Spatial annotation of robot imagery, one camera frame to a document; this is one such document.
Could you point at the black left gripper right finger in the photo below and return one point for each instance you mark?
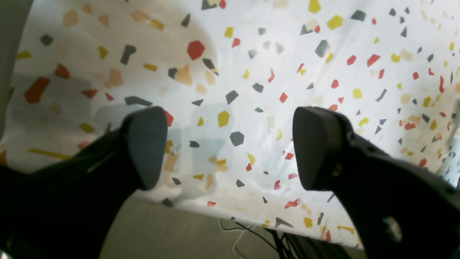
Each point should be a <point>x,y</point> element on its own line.
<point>399,210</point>

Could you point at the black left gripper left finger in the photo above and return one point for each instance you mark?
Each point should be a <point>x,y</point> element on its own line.
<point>64,211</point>

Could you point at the terrazzo patterned tablecloth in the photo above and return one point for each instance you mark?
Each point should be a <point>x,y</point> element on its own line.
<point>229,75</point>

